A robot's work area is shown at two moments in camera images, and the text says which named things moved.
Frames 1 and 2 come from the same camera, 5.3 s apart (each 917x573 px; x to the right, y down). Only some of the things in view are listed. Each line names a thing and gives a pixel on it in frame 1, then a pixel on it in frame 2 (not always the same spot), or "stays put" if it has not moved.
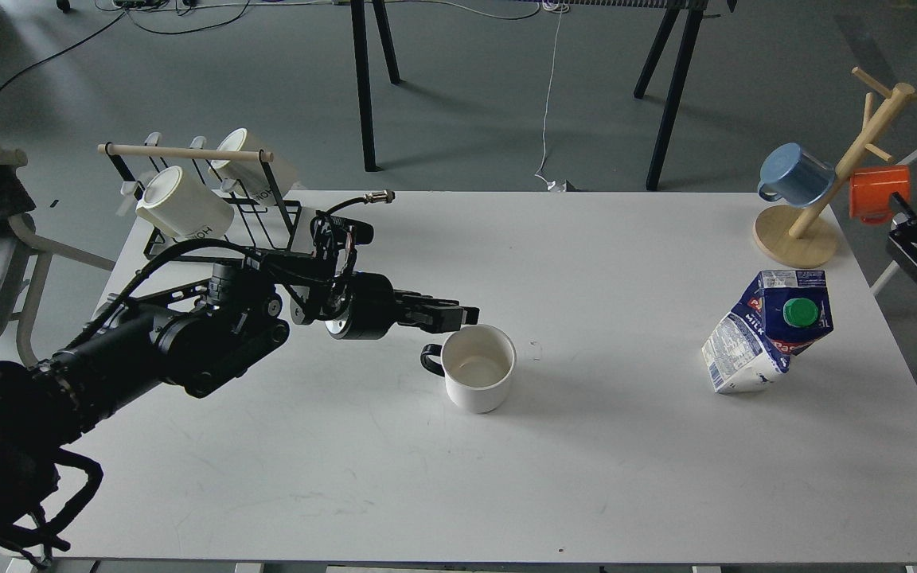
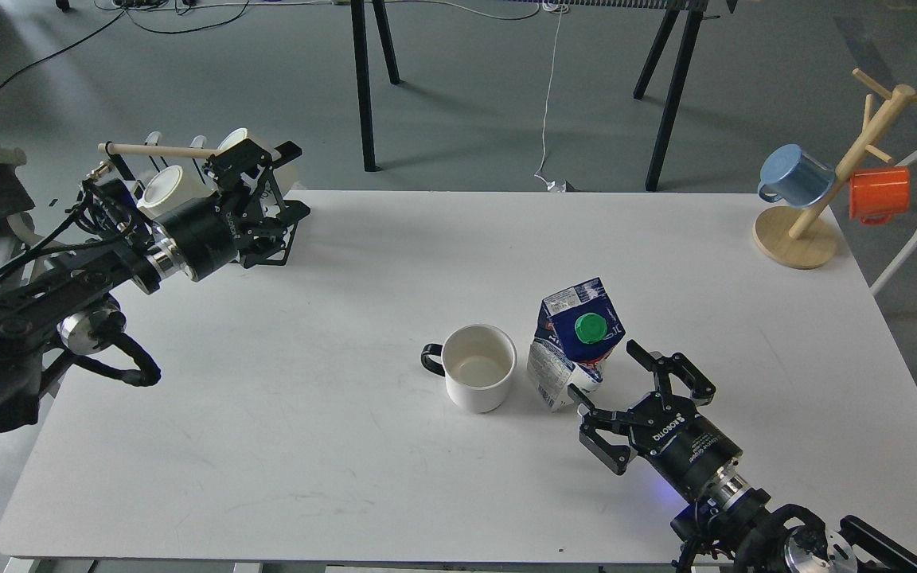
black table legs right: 680,83 stays put
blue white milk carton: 782,313 -> 575,333
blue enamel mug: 790,174 stays put
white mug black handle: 476,360 stays put
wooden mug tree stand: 805,236 stays put
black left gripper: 365,309 -> 208,231
